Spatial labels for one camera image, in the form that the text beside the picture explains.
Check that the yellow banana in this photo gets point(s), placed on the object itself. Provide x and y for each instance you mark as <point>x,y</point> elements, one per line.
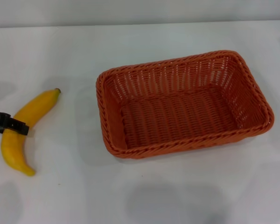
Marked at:
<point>37,105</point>

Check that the orange woven plastic basket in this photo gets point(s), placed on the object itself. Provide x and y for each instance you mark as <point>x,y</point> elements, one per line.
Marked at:
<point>184,112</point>

